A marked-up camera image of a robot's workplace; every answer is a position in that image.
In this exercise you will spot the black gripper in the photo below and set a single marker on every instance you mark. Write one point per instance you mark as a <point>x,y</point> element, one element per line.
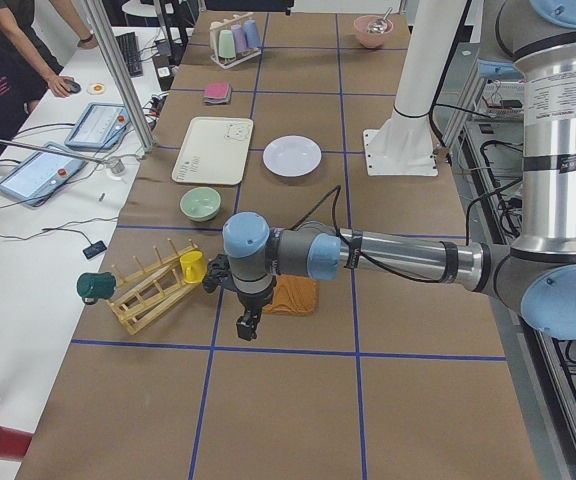
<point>253,300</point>

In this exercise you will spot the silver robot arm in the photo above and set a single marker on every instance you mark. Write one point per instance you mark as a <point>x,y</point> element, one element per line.
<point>534,276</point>

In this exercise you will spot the brown wooden tray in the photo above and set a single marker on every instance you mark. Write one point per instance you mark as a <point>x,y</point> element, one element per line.
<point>294,295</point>

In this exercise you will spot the cream bear tray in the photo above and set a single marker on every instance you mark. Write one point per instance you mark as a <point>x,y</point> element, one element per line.
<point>214,151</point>

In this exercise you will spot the yellow mug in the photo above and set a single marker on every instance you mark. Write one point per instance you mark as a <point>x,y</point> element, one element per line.
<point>194,267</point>

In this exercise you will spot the wooden mug rack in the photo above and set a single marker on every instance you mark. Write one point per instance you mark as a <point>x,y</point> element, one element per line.
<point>148,290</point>

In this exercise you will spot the green bowl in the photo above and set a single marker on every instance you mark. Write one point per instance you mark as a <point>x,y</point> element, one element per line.
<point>201,204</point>

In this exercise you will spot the dark green mug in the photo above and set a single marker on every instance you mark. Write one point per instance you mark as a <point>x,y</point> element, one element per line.
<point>94,286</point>

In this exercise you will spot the small black device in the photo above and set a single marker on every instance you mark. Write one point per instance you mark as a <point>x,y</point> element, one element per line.
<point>94,249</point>

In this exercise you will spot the white round plate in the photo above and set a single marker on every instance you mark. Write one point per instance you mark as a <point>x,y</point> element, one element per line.
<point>292,156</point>

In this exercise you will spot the small metal weight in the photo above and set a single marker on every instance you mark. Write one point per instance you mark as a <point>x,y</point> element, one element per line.
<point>114,166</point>

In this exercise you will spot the grey cloth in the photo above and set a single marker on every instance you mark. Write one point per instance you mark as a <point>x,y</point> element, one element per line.
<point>217,101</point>

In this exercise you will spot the pink cloth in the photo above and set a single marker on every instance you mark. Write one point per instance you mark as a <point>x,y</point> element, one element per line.
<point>216,91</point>

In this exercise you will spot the far teach pendant tablet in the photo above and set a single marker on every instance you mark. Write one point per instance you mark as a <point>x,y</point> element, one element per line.
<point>100,127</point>

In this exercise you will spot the teach pendant tablet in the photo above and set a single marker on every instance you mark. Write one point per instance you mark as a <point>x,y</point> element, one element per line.
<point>100,127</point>
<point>39,176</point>

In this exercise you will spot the near teach pendant tablet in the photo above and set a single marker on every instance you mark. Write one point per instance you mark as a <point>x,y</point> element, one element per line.
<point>39,176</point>

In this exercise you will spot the green cup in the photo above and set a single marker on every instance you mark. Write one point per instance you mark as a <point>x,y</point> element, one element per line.
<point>226,47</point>

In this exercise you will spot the blue cup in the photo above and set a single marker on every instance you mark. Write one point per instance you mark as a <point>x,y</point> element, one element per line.
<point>251,34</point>

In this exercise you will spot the purple cup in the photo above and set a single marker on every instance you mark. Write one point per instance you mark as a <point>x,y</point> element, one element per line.
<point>240,39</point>

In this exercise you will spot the black keyboard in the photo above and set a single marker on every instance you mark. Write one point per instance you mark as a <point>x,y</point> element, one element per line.
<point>130,52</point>

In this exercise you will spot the pink bowl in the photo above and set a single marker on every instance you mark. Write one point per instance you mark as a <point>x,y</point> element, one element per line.
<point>368,37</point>

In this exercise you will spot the metal scoop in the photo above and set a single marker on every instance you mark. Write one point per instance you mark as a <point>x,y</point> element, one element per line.
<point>381,24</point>

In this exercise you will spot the long metal reacher stick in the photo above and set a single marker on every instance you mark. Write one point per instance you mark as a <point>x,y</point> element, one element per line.
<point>43,149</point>

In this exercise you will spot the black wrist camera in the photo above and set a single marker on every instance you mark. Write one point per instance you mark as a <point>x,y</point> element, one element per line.
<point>218,275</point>

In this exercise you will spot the white wire cup rack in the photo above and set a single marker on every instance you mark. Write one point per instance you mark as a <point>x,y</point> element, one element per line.
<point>216,27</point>

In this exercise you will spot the aluminium frame post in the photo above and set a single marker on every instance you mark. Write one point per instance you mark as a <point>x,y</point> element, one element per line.
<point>95,13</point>

